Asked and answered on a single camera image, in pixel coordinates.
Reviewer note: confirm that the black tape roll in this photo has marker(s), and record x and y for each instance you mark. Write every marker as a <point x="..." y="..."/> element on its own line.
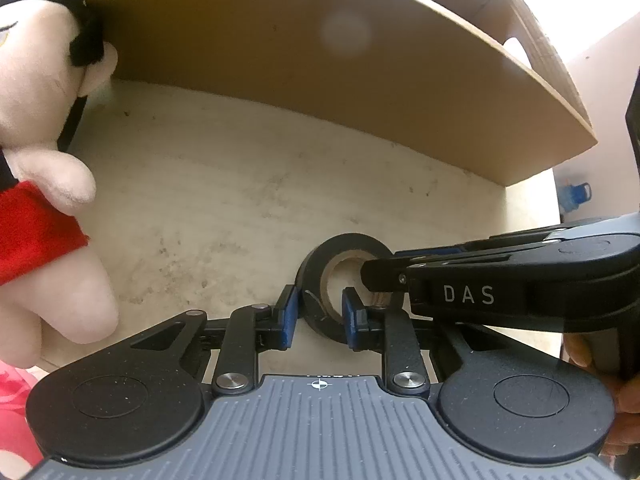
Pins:
<point x="312" y="279"/>

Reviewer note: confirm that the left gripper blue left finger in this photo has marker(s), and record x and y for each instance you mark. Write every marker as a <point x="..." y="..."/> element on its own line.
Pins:
<point x="286" y="313"/>

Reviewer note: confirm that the blue water bottle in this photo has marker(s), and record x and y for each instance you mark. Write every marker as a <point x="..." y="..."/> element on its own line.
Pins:
<point x="572" y="196"/>

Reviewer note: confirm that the person's hand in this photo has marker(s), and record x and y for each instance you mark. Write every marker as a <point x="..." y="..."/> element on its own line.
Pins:
<point x="625" y="431"/>

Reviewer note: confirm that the brown cardboard box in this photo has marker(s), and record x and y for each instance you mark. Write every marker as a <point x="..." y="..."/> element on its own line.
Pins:
<point x="472" y="83"/>

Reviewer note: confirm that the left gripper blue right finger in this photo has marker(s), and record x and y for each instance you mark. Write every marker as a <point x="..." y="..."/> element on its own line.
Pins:
<point x="355" y="319"/>

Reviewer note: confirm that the plush doll black hair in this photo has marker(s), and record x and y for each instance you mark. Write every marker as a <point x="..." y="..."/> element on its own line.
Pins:
<point x="53" y="55"/>

